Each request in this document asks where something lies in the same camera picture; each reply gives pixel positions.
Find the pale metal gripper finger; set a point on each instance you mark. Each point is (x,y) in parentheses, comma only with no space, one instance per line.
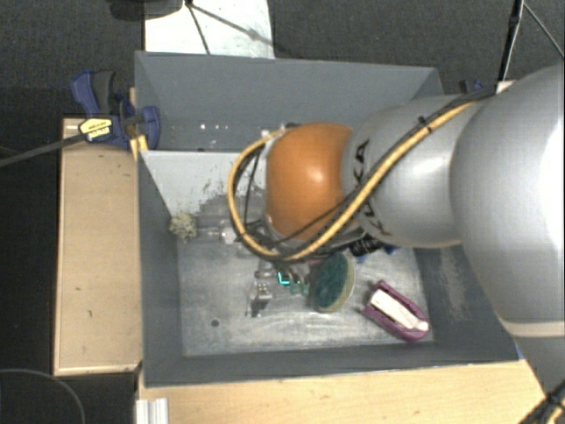
(260,275)
(262,292)

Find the grey metal bin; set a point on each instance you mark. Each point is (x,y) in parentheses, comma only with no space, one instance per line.
(229,316)

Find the round green scouring sponge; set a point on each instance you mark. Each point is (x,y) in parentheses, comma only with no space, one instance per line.
(330,283)

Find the clear plastic bottle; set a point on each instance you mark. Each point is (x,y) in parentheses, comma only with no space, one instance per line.
(217,231)

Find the beige speckled sponge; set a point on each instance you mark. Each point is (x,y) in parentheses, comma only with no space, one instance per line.
(183,227)

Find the purple case with white insert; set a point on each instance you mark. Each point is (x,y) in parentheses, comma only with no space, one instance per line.
(395,311)

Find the pale wood flat board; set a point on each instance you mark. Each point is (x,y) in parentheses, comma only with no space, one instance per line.
(99,259)

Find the black cylinder on white bracket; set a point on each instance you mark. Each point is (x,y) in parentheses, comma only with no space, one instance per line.
(366,246)

